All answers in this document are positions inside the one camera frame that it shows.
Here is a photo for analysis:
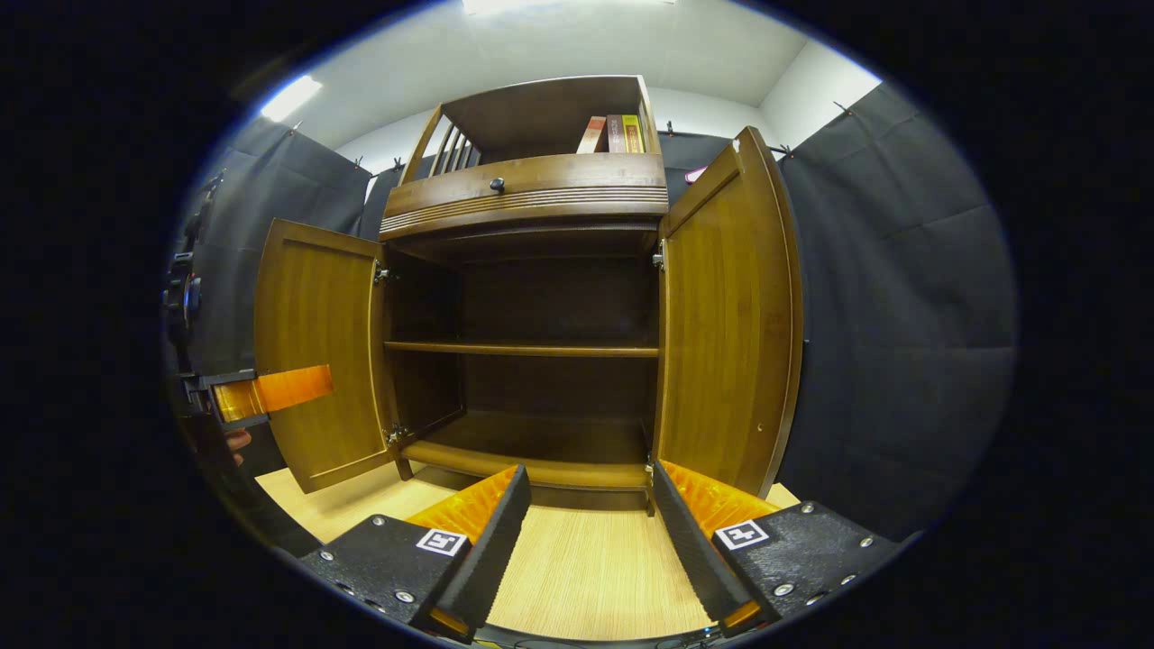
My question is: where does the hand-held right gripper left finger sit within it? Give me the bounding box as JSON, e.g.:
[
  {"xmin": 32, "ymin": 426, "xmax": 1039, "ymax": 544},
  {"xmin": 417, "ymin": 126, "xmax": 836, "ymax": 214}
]
[{"xmin": 299, "ymin": 464, "xmax": 533, "ymax": 644}]

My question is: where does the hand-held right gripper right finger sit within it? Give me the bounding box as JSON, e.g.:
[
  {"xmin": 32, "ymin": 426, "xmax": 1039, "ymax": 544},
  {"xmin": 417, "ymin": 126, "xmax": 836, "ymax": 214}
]
[{"xmin": 650, "ymin": 460, "xmax": 904, "ymax": 637}]

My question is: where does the wooden ribbed drawer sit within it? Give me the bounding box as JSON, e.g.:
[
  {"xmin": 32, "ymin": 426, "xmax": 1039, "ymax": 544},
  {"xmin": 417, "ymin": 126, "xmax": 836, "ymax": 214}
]
[{"xmin": 379, "ymin": 153, "xmax": 670, "ymax": 242}]

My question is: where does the wooden shoe cabinet door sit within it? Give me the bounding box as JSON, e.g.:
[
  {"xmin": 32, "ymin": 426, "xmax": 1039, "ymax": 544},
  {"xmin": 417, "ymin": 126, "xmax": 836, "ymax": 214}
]
[
  {"xmin": 656, "ymin": 126, "xmax": 803, "ymax": 499},
  {"xmin": 254, "ymin": 219, "xmax": 399, "ymax": 494}
]

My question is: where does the black backdrop cloth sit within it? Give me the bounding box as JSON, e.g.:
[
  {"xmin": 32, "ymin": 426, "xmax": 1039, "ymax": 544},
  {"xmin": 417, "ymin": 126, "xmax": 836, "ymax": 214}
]
[{"xmin": 167, "ymin": 81, "xmax": 1020, "ymax": 542}]

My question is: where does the wooden double-door shoe cabinet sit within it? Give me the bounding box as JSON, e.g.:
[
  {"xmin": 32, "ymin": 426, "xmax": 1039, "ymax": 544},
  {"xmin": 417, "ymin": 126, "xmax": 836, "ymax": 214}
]
[{"xmin": 254, "ymin": 75, "xmax": 805, "ymax": 516}]

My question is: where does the ceiling light panel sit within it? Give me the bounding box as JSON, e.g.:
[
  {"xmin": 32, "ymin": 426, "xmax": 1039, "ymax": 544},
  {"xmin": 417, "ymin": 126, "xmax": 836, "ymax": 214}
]
[
  {"xmin": 260, "ymin": 75, "xmax": 324, "ymax": 123},
  {"xmin": 462, "ymin": 0, "xmax": 677, "ymax": 17}
]

